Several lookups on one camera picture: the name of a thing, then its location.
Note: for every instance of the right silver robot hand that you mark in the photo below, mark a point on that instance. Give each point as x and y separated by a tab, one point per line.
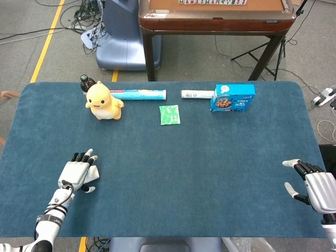
323	191

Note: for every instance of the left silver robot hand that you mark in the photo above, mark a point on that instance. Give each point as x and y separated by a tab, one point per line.
74	173

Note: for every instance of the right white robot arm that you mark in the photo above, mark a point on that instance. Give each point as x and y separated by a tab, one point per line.
330	232

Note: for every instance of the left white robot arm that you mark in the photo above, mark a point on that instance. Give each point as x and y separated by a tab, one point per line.
52	223

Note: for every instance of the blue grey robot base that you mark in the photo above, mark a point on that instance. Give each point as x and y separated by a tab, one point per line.
120	39

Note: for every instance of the black box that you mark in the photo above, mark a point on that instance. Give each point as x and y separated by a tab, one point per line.
329	155

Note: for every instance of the yellow plush dinosaur toy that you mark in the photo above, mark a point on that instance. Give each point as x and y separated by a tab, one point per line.
103	102

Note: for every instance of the dark bottle with cap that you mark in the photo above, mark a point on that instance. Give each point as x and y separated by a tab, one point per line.
85	82

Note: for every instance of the clear plastic bag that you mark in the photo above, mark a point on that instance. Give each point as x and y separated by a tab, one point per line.
246	245

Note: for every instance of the wooden chair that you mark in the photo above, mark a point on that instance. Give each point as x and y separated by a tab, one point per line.
8	95

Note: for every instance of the light blue wrap roll box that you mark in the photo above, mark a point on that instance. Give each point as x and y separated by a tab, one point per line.
141	95

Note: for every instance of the blue felt table mat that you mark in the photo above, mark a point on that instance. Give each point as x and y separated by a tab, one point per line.
183	170

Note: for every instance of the green sachet packet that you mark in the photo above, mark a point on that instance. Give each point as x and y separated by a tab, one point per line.
170	115

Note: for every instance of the grey robot torso base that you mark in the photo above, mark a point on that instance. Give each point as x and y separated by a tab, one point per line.
165	245

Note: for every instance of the blue cookie box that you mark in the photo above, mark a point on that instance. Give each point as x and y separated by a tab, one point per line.
233	98

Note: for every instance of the white power strip with plugs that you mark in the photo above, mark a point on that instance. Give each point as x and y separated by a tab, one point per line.
90	36

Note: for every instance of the black tripod stand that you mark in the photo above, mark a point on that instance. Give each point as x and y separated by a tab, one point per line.
278	55

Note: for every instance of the white printed roll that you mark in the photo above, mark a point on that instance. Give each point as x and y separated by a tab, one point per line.
197	94

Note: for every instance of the brown mahjong table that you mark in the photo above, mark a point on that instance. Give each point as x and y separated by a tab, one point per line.
215	19

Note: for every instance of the row of mahjong tiles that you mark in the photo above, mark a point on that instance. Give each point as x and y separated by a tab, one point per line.
212	2

